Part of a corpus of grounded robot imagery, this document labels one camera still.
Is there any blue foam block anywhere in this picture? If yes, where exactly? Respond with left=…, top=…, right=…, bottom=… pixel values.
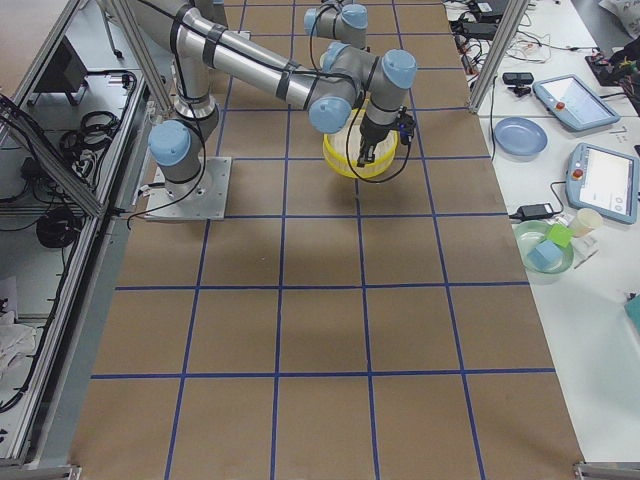
left=527, top=240, right=564, bottom=271

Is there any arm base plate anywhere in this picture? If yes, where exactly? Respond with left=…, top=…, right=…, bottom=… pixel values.
left=144, top=156, right=232, bottom=221

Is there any yellow steamer layer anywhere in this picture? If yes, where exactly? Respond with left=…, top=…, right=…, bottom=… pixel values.
left=324, top=150, right=395, bottom=179
left=323, top=110, right=399, bottom=162

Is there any black power adapter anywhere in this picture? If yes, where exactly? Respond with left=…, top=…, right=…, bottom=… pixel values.
left=511, top=203, right=555, bottom=221

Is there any paper cup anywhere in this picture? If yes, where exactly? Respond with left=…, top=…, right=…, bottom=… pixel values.
left=569, top=208, right=603, bottom=237

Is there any green bowl with blocks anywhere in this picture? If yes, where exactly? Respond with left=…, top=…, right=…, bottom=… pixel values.
left=513, top=220, right=574, bottom=274

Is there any teach pendant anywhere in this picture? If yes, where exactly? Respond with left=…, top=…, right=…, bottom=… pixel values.
left=532, top=74, right=620, bottom=131
left=565, top=143, right=639, bottom=225

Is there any aluminium frame post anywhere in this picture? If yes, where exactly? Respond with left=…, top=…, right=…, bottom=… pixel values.
left=468, top=0, right=529, bottom=114

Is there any blue plate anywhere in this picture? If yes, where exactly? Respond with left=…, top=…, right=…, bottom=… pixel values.
left=494, top=117, right=548, bottom=157

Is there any teach pendant far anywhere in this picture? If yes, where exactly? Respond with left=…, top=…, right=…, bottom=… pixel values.
left=532, top=74, right=620, bottom=131

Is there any teach pendant near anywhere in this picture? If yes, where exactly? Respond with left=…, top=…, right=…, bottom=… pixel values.
left=565, top=143, right=639, bottom=225

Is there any green foam block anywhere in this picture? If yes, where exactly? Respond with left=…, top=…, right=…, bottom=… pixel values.
left=546, top=223, right=573, bottom=248

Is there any black webcam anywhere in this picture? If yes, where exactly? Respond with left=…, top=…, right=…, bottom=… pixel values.
left=502, top=72, right=534, bottom=98

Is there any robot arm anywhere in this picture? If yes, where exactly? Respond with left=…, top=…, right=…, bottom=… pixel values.
left=175, top=1, right=368, bottom=52
left=130, top=1, right=417, bottom=178

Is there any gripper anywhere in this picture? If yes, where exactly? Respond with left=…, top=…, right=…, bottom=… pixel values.
left=356, top=113, right=396, bottom=167

